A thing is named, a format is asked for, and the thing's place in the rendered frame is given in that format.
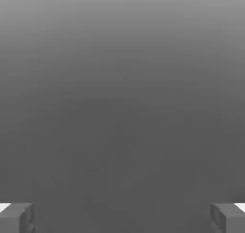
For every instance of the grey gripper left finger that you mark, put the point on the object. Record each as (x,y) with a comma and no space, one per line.
(13,219)

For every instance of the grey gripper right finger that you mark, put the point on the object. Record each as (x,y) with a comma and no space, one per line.
(230,220)

